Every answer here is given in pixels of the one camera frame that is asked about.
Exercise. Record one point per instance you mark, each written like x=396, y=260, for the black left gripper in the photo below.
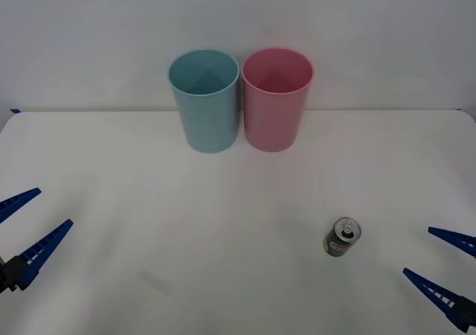
x=2, y=275

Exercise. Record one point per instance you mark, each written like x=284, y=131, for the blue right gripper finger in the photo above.
x=461, y=240
x=439, y=292

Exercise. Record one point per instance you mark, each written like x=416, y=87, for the black drink can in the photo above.
x=336, y=243

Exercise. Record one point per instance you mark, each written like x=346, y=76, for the pale blue plastic bin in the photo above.
x=208, y=123

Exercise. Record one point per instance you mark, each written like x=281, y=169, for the pink plastic bin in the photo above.
x=273, y=123

